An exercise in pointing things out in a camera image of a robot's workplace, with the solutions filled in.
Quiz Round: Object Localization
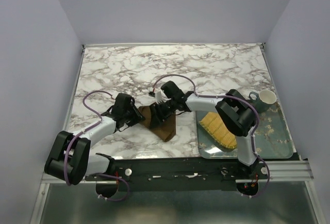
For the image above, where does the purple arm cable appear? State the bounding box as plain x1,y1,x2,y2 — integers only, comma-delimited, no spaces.
149,74,270,199
64,90,131,202

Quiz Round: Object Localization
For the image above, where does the yellow bamboo mat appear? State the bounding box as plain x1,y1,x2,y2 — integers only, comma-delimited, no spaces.
199,112,237,149

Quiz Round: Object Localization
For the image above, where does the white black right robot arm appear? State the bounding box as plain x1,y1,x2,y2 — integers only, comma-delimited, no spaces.
150,81,259,179

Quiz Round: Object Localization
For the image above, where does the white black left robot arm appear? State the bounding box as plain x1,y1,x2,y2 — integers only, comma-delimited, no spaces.
44,93,145,185

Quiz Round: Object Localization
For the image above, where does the teal floral metal tray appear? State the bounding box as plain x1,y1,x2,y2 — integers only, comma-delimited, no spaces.
195,102,295,159

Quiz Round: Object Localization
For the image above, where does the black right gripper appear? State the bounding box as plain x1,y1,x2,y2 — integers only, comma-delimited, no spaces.
148,99,177,130

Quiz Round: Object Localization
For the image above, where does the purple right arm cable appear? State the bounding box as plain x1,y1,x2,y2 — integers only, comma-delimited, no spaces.
149,74,270,199

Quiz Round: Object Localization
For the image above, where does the aluminium frame rail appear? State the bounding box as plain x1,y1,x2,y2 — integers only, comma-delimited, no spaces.
41,159,314,183

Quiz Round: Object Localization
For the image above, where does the brown cloth napkin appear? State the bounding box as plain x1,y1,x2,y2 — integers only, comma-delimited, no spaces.
138,106,176,142

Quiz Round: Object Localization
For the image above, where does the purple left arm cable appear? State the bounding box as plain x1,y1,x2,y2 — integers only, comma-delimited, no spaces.
64,90,131,202

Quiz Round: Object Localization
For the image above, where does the teal mug white inside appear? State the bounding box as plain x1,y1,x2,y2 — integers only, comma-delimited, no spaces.
249,89,277,113

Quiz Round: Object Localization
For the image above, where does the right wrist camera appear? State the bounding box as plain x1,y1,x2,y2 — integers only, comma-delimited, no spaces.
155,91,163,104

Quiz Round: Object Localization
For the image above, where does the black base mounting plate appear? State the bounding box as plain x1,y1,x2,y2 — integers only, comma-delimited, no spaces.
86,157,267,192

